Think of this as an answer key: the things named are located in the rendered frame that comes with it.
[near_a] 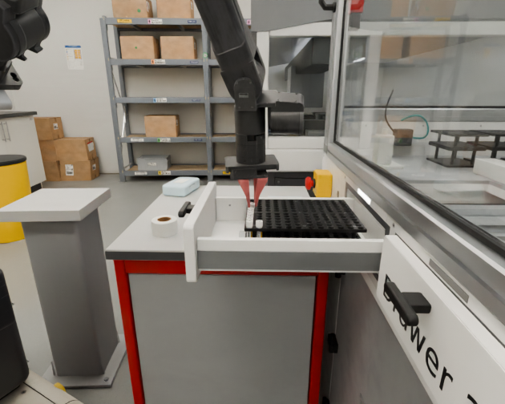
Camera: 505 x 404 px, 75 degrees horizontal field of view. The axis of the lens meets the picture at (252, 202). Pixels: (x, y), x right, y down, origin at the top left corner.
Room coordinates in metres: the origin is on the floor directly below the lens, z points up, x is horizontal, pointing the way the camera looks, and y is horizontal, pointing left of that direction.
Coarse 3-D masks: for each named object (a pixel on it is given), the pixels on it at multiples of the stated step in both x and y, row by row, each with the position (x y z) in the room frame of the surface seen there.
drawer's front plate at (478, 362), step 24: (384, 240) 0.46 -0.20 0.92; (384, 264) 0.45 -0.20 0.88; (408, 264) 0.38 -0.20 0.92; (408, 288) 0.37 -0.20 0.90; (432, 288) 0.32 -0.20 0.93; (432, 312) 0.31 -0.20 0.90; (456, 312) 0.28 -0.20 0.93; (408, 336) 0.35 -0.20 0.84; (432, 336) 0.30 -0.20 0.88; (456, 336) 0.26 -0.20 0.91; (480, 336) 0.24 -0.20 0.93; (456, 360) 0.26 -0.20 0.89; (480, 360) 0.23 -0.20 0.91; (504, 360) 0.21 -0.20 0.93; (432, 384) 0.28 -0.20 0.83; (456, 384) 0.25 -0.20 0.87; (480, 384) 0.22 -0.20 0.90; (504, 384) 0.20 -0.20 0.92
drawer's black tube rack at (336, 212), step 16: (256, 208) 0.66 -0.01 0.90; (272, 208) 0.66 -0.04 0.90; (288, 208) 0.66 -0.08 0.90; (304, 208) 0.67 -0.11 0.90; (320, 208) 0.67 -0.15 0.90; (336, 208) 0.67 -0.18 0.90; (272, 224) 0.57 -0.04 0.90; (288, 224) 0.58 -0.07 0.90; (304, 224) 0.57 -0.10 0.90; (320, 224) 0.58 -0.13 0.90; (336, 224) 0.58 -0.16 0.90; (352, 224) 0.57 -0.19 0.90
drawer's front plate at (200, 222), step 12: (204, 192) 0.69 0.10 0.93; (204, 204) 0.62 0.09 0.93; (192, 216) 0.54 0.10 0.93; (204, 216) 0.61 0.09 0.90; (192, 228) 0.50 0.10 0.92; (204, 228) 0.61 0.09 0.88; (192, 240) 0.50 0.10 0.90; (192, 252) 0.50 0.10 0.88; (192, 264) 0.50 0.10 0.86; (192, 276) 0.50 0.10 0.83
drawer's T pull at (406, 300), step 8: (384, 288) 0.36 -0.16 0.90; (392, 288) 0.34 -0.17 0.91; (392, 296) 0.33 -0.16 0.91; (400, 296) 0.33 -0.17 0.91; (408, 296) 0.33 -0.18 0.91; (416, 296) 0.33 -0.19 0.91; (400, 304) 0.31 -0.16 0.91; (408, 304) 0.31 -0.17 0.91; (416, 304) 0.31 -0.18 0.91; (424, 304) 0.31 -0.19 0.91; (400, 312) 0.31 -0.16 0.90; (408, 312) 0.30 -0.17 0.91; (416, 312) 0.31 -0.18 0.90; (424, 312) 0.31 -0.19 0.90; (408, 320) 0.29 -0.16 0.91; (416, 320) 0.29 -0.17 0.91
